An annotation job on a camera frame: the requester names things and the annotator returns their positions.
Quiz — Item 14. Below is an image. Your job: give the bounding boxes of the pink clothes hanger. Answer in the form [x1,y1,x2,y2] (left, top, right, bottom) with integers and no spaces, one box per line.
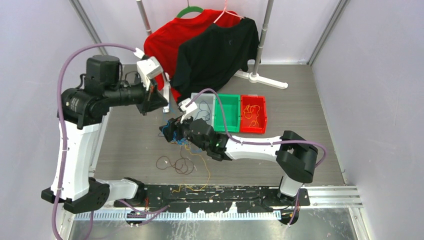
[213,0,245,24]

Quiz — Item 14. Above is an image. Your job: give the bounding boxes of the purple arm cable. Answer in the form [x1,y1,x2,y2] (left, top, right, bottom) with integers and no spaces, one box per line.
[184,88,329,227]
[50,43,171,240]

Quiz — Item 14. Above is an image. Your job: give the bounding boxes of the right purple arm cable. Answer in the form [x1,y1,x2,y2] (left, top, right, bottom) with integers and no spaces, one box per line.
[184,88,329,227]

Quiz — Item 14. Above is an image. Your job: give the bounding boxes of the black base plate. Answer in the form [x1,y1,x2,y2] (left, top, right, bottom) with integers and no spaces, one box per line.
[126,184,311,214]

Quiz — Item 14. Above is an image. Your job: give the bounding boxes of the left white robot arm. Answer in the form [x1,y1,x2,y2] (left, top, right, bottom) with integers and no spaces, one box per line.
[41,55,169,214]

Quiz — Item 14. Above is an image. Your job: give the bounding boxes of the white plastic bin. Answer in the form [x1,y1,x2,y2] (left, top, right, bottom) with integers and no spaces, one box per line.
[192,93,216,127]

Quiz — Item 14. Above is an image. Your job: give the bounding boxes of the white slotted cable duct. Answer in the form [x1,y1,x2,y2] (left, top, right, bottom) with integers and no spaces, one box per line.
[93,208,282,221]

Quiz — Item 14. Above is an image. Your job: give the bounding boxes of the green clothes hanger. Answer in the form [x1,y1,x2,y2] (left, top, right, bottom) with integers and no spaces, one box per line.
[176,0,204,18]

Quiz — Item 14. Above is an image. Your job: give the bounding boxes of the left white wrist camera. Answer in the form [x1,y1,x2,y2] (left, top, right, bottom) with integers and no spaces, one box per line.
[136,56,163,90]

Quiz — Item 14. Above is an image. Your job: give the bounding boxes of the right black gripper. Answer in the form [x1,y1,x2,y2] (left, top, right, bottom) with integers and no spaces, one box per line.
[160,110,208,151]

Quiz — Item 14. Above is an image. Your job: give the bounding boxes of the red t-shirt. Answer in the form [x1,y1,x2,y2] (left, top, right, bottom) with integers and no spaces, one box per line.
[143,9,222,90]

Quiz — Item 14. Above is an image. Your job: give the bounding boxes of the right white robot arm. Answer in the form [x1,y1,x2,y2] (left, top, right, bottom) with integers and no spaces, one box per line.
[159,118,319,206]

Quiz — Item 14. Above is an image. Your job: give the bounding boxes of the white clothes rack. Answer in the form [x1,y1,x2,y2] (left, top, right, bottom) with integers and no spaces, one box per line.
[136,0,289,113]

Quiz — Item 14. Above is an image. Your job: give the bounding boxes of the black t-shirt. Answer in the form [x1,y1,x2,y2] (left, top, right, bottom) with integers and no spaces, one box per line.
[170,18,259,103]

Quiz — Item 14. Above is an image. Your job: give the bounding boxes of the green plastic bin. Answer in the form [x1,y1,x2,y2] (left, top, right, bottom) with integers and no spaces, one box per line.
[213,93,241,133]

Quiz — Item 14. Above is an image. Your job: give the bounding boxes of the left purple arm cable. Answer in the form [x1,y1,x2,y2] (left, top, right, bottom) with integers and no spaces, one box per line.
[50,43,171,240]

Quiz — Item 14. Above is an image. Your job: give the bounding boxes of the red plastic bin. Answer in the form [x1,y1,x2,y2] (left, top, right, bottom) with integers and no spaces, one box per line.
[240,95,268,134]

